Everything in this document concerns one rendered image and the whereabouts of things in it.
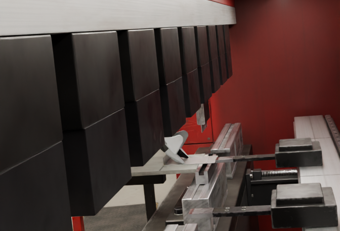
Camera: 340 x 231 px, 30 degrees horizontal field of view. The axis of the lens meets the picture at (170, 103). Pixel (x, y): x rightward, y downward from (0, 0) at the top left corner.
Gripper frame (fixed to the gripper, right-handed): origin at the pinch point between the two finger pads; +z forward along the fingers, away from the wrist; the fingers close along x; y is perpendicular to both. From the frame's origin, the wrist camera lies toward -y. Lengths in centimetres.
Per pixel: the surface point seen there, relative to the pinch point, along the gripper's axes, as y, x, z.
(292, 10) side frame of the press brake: 48, 85, -7
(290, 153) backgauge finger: 21.9, -6.7, 17.1
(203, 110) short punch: 14.3, -5.1, -4.7
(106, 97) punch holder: 26, -97, -13
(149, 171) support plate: -5.4, -9.1, -3.5
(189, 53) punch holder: 26.6, -39.6, -14.3
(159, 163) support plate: -4.7, -0.3, -3.1
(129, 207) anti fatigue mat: -141, 308, 10
